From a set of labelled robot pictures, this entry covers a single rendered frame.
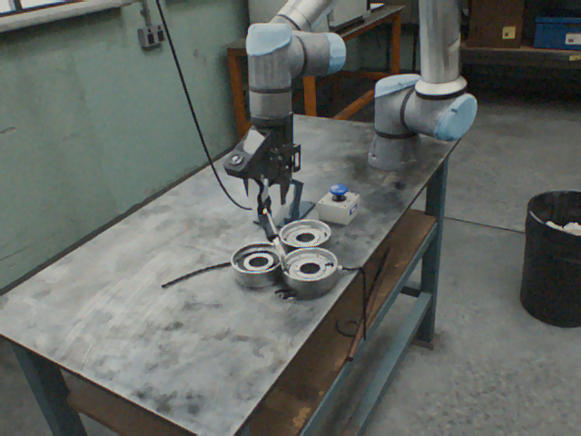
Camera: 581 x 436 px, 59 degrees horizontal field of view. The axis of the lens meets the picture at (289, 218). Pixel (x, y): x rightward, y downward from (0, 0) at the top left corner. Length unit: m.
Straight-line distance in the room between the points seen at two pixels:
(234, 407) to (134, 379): 0.17
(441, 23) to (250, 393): 0.84
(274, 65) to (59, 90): 1.77
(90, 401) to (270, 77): 0.77
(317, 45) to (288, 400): 0.69
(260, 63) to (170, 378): 0.53
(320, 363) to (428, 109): 0.63
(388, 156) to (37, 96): 1.63
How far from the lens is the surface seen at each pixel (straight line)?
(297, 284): 0.93
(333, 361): 1.18
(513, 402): 1.90
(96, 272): 1.14
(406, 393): 1.86
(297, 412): 1.09
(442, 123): 1.25
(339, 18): 3.19
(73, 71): 2.61
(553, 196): 2.21
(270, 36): 0.90
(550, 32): 4.31
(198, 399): 0.81
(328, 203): 1.15
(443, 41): 1.22
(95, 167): 2.73
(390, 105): 1.34
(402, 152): 1.38
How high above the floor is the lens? 1.39
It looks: 30 degrees down
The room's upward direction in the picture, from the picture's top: 5 degrees counter-clockwise
